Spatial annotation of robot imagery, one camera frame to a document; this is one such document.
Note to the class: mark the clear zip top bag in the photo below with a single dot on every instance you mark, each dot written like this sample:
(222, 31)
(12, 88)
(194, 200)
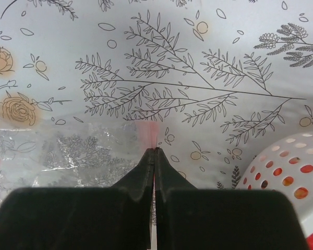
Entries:
(89, 154)

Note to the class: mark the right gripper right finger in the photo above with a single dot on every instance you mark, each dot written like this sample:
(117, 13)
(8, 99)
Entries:
(192, 218)

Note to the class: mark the white perforated plastic basket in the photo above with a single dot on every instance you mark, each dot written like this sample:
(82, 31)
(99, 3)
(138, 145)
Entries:
(286, 166)

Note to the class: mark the floral table mat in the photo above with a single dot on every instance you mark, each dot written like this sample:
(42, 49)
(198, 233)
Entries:
(223, 79)

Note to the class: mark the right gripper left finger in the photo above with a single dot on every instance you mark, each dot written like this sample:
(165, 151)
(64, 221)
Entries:
(116, 217)

